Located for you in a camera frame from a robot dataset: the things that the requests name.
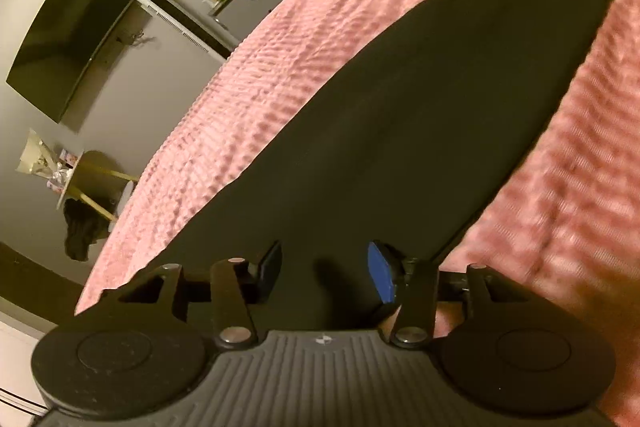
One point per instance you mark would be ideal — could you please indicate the black wall television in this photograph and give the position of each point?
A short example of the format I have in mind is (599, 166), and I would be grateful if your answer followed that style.
(65, 42)

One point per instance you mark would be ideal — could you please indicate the wrapped flower bouquet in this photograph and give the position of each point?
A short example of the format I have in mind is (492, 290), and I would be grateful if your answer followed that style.
(35, 152)

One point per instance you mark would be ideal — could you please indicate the black pants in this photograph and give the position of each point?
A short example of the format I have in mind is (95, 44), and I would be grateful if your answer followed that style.
(400, 107)

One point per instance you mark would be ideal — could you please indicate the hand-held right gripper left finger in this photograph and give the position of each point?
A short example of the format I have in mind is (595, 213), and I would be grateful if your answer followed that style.
(270, 271)

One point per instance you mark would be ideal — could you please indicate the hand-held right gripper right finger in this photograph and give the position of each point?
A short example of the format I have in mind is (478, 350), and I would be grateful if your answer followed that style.
(379, 272)

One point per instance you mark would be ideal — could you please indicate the pink ribbed blanket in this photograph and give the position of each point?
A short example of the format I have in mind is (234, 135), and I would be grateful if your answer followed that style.
(300, 32)

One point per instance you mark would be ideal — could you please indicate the round side table yellow legs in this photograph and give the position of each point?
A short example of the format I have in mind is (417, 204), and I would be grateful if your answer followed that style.
(95, 162)

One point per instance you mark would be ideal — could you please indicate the dark cloth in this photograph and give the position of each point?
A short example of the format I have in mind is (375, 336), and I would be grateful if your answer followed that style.
(80, 232)

